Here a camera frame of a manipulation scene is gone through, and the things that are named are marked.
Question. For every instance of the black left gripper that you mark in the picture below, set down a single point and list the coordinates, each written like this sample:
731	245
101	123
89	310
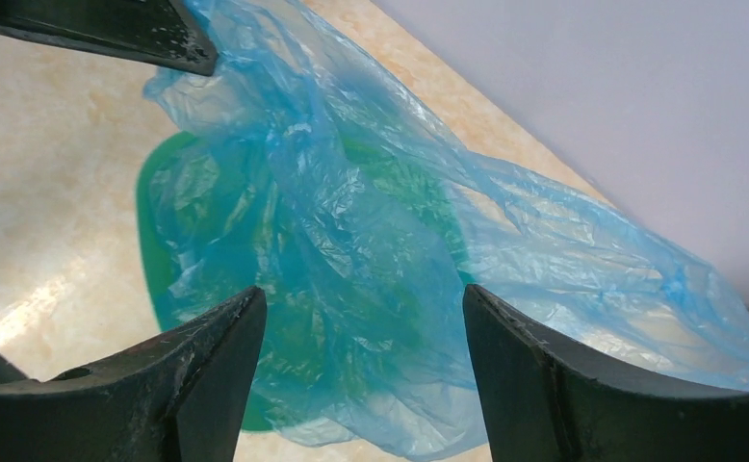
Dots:
160	32

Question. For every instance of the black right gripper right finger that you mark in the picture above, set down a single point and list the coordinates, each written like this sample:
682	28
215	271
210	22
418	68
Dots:
547	397

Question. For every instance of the light blue translucent plastic bag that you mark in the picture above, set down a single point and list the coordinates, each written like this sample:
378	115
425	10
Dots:
356	148

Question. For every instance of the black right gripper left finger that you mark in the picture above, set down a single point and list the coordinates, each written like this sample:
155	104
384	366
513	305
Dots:
178	396

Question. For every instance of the green plastic trash bin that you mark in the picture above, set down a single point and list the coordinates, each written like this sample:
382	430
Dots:
364	335

